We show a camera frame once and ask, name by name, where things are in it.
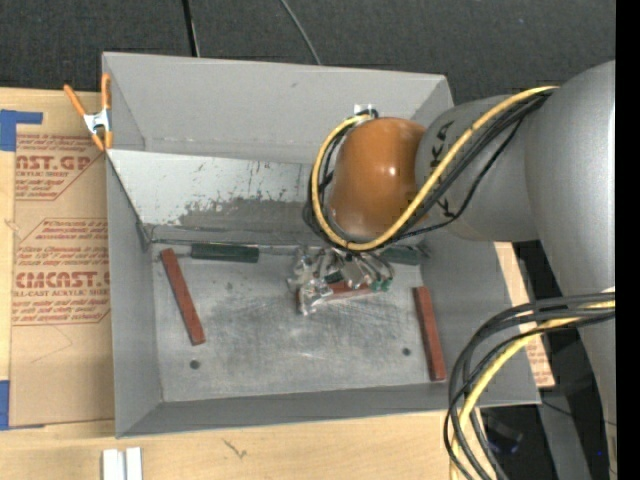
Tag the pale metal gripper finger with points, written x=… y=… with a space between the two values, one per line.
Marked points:
x=315 y=300
x=302 y=274

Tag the red-brown block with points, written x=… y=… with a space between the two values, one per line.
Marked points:
x=430 y=333
x=182 y=295
x=350 y=289

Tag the grey metal bin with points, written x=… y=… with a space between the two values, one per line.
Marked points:
x=280 y=358

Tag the dark green flat block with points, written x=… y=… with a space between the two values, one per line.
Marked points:
x=225 y=253

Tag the brown cardboard board, red print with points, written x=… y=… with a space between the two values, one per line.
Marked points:
x=55 y=358

